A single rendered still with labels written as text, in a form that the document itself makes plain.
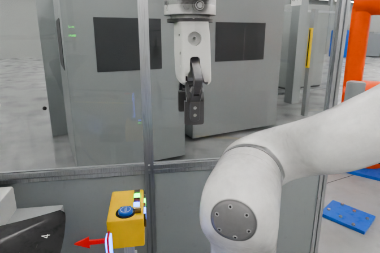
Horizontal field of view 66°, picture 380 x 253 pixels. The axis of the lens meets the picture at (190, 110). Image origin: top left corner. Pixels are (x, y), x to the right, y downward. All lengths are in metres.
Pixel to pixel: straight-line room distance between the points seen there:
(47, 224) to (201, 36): 0.49
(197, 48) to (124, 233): 0.59
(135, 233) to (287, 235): 1.01
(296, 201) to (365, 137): 1.19
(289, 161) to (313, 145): 0.08
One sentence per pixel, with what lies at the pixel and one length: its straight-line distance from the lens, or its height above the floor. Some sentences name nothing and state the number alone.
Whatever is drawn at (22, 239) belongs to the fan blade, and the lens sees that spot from 0.69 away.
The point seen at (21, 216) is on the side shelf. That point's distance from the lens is 1.40.
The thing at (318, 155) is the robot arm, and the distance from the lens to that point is 0.47.
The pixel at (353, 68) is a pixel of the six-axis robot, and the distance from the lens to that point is 4.10.
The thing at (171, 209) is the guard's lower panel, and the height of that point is 0.77.
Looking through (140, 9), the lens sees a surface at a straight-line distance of 1.19.
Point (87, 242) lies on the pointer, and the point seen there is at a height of 1.18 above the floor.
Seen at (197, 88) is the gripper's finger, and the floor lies 1.48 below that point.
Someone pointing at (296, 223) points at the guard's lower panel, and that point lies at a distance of 1.69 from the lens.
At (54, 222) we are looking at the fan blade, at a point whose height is 1.19.
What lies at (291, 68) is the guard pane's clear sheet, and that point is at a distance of 1.38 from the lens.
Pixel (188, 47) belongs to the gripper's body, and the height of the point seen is 1.54.
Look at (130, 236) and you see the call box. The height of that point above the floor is 1.02.
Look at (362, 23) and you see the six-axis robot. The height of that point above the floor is 1.68.
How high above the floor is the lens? 1.56
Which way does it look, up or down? 15 degrees down
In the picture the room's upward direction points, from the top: straight up
